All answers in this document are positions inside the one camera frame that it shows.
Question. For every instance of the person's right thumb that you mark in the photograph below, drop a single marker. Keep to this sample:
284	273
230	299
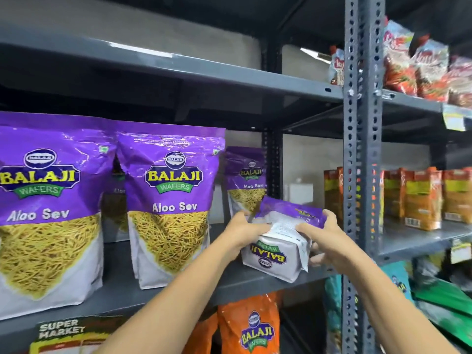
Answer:
306	228

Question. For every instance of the purple snack packet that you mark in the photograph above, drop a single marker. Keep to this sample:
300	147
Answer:
245	180
169	210
280	250
48	217
114	210

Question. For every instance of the teal snack packet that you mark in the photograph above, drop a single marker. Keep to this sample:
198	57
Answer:
333	313
398	280

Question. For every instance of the person's right forearm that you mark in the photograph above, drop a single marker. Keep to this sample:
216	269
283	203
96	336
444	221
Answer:
391	309

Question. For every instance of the person's left forearm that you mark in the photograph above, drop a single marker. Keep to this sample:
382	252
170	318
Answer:
177	302

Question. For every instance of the yellow and black shelf label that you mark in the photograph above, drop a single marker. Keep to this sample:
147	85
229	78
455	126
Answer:
70	335

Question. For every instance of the orange snack packet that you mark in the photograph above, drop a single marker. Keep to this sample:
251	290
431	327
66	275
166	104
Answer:
201	337
250	328

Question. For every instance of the person's left hand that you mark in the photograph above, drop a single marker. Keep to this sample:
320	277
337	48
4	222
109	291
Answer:
236	235

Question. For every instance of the green snack packet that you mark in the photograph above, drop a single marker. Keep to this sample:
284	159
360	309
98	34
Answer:
446	302

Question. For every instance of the person's right hand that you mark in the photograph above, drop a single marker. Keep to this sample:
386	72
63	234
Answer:
335	246

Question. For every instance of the red and white snack packet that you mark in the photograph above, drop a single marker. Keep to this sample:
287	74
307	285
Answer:
461	84
398	58
431	69
337	68

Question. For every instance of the white box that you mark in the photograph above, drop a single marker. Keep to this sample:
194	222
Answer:
298	193

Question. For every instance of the grey metal shelf rack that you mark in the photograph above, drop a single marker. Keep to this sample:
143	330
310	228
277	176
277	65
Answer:
166	66
405	239

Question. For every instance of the person's left thumb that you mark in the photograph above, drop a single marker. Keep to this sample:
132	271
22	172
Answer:
260	230

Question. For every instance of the yellow price tag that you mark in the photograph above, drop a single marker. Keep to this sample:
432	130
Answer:
461	251
455	117

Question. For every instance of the orange and green pouch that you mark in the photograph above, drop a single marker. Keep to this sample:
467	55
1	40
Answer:
458	195
394	191
424	199
333	195

